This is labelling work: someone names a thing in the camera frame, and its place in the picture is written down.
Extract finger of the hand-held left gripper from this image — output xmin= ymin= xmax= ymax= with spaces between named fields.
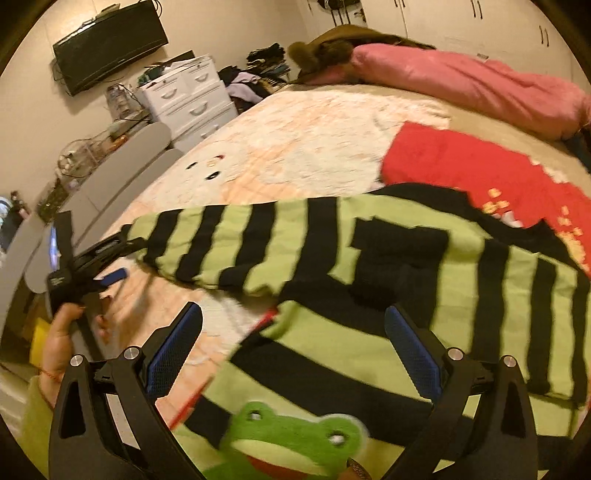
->
xmin=76 ymin=224 xmax=146 ymax=269
xmin=88 ymin=267 xmax=129 ymax=296

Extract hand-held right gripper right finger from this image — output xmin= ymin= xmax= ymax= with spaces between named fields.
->
xmin=384 ymin=304 xmax=539 ymax=480

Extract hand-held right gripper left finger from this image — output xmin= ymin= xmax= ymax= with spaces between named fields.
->
xmin=48 ymin=301 xmax=204 ymax=480

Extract green black striped sweater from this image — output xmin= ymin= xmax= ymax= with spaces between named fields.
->
xmin=121 ymin=182 xmax=591 ymax=480

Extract pile of dark clothes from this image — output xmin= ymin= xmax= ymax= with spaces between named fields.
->
xmin=217 ymin=42 xmax=293 ymax=106

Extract person's left hand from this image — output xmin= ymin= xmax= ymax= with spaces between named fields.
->
xmin=44 ymin=302 xmax=112 ymax=385

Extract yellow box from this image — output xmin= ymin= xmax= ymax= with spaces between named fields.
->
xmin=30 ymin=318 xmax=52 ymax=366

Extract grey bed footboard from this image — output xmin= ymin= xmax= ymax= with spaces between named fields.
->
xmin=0 ymin=121 xmax=185 ymax=333

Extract clear plastic container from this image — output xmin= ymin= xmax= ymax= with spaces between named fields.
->
xmin=106 ymin=83 xmax=140 ymax=123

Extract white chest of drawers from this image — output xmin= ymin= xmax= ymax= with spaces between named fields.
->
xmin=139 ymin=54 xmax=238 ymax=153

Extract red floral blanket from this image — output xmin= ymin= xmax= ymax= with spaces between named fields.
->
xmin=379 ymin=121 xmax=591 ymax=278

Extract pink quilt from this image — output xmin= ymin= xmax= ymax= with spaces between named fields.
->
xmin=302 ymin=44 xmax=591 ymax=141

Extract brown fur-trimmed coat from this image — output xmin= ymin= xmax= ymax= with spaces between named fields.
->
xmin=287 ymin=25 xmax=437 ymax=85

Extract hanging dark bags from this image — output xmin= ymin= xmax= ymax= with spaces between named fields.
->
xmin=314 ymin=0 xmax=366 ymax=26

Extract white wardrobe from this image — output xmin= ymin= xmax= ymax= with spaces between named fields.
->
xmin=360 ymin=0 xmax=575 ymax=63

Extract wire rack with small items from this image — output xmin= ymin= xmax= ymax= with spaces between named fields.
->
xmin=54 ymin=129 xmax=117 ymax=186

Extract black wall television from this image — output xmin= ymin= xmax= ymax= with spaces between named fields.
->
xmin=52 ymin=0 xmax=169 ymax=97

